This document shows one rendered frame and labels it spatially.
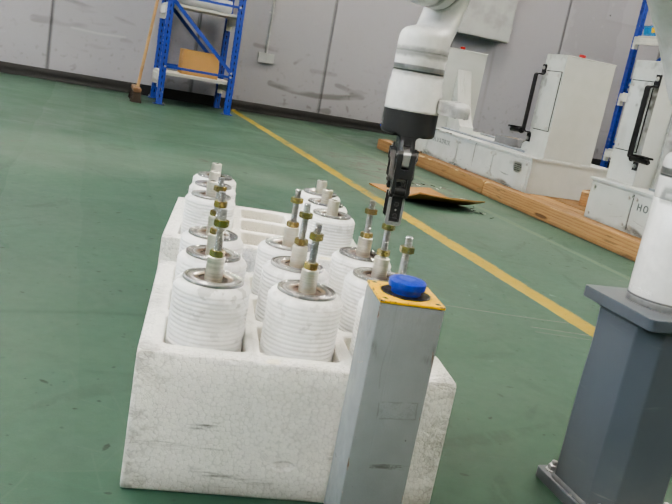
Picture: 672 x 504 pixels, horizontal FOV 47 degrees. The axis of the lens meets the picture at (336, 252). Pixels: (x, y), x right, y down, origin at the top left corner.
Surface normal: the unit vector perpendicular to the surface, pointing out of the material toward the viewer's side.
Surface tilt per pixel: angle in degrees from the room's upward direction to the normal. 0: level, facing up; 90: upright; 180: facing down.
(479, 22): 90
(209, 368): 90
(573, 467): 90
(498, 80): 90
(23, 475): 0
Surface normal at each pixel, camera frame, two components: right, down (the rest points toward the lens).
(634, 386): -0.46, 0.12
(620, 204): -0.94, -0.10
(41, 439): 0.18, -0.96
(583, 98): 0.29, 0.27
